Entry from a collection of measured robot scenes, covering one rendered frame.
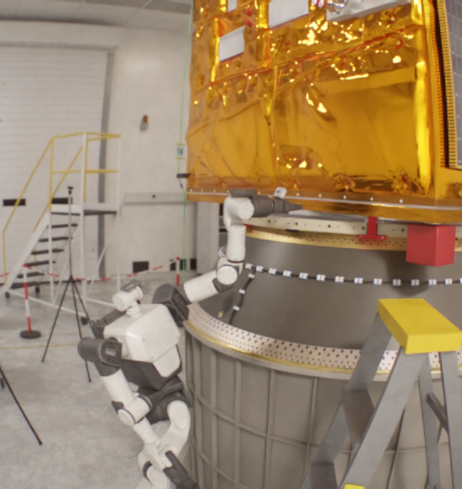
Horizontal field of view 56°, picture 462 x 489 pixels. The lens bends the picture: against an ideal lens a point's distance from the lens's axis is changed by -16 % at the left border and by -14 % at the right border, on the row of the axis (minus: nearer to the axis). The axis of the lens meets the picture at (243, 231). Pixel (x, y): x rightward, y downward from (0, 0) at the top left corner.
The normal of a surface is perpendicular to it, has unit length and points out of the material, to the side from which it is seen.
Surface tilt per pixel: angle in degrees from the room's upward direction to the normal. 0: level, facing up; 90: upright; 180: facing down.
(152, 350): 79
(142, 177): 90
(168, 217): 90
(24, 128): 90
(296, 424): 90
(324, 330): 62
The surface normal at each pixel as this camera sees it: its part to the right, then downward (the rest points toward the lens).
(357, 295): -0.32, -0.40
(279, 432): -0.56, 0.06
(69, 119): 0.53, 0.08
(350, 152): -0.87, 0.04
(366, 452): -0.07, 0.03
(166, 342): 0.80, -0.13
